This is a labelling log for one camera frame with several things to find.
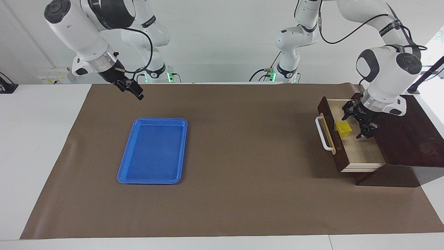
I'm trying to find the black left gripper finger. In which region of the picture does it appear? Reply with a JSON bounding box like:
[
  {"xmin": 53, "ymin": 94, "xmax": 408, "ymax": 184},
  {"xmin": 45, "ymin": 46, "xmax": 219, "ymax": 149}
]
[
  {"xmin": 342, "ymin": 100, "xmax": 358, "ymax": 118},
  {"xmin": 359, "ymin": 120, "xmax": 381, "ymax": 140}
]

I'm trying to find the yellow cube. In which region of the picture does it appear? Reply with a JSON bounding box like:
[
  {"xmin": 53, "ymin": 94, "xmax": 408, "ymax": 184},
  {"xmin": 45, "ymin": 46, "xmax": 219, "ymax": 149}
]
[{"xmin": 335, "ymin": 121, "xmax": 352, "ymax": 138}]

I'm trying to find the wooden drawer with white handle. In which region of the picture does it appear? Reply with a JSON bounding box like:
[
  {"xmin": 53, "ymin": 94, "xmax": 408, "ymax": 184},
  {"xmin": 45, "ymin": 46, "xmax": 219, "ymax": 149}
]
[{"xmin": 315, "ymin": 96, "xmax": 386, "ymax": 173}]

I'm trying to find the dark wooden cabinet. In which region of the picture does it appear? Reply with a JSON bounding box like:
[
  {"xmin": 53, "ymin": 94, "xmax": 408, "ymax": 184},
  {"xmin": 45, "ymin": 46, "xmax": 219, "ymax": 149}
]
[{"xmin": 350, "ymin": 92, "xmax": 444, "ymax": 188}]

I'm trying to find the blue plastic tray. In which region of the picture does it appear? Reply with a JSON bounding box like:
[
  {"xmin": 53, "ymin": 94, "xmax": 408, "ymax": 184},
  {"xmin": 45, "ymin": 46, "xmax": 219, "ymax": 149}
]
[{"xmin": 117, "ymin": 118, "xmax": 188, "ymax": 184}]

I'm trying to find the brown table mat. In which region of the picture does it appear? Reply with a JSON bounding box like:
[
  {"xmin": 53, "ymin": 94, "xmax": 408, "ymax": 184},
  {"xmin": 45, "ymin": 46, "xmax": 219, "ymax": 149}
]
[{"xmin": 20, "ymin": 83, "xmax": 444, "ymax": 240}]

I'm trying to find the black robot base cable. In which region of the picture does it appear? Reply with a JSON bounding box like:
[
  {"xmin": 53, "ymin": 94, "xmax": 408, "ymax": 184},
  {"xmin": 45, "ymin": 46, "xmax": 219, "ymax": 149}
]
[
  {"xmin": 249, "ymin": 52, "xmax": 281, "ymax": 83},
  {"xmin": 132, "ymin": 67, "xmax": 146, "ymax": 84}
]

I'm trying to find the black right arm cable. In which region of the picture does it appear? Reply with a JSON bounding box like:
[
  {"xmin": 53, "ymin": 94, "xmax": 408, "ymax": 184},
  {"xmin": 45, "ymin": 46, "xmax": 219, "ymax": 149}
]
[{"xmin": 120, "ymin": 28, "xmax": 153, "ymax": 75}]

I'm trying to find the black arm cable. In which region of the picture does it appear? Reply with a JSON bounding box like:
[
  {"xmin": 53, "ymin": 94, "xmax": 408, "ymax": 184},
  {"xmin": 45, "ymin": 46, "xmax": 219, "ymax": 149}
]
[
  {"xmin": 120, "ymin": 28, "xmax": 153, "ymax": 75},
  {"xmin": 317, "ymin": 0, "xmax": 429, "ymax": 56}
]

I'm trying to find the white wall socket box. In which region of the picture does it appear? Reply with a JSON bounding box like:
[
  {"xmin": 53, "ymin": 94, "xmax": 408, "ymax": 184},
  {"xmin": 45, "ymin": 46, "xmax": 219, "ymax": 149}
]
[{"xmin": 37, "ymin": 68, "xmax": 75, "ymax": 85}]

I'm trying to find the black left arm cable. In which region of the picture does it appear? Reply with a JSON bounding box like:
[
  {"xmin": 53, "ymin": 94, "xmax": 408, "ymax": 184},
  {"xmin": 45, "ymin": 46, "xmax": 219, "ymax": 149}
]
[{"xmin": 317, "ymin": 0, "xmax": 429, "ymax": 56}]

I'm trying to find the black camera stand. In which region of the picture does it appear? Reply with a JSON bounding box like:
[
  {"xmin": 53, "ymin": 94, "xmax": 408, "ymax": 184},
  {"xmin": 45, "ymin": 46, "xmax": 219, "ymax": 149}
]
[{"xmin": 404, "ymin": 56, "xmax": 444, "ymax": 95}]

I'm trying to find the black clamp mount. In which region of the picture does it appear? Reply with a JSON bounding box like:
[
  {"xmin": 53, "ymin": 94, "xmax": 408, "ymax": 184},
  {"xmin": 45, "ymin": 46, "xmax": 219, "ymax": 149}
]
[{"xmin": 0, "ymin": 72, "xmax": 18, "ymax": 94}]

